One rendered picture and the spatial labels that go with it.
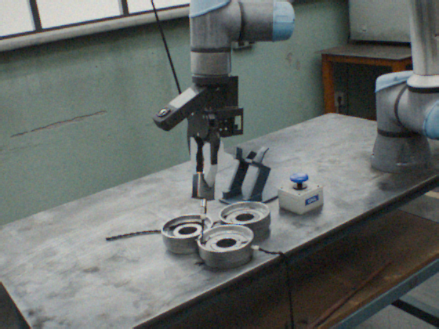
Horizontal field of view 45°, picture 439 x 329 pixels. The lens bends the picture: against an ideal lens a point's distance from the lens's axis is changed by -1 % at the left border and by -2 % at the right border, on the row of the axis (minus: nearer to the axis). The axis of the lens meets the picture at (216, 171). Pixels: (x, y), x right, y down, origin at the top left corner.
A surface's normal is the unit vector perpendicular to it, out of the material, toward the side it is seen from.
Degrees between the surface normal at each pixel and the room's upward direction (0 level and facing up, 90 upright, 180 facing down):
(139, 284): 0
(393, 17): 88
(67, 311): 0
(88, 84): 90
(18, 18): 90
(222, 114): 91
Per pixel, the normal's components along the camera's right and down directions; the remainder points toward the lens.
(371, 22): -0.81, 0.29
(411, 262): -0.12, -0.93
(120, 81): 0.57, 0.22
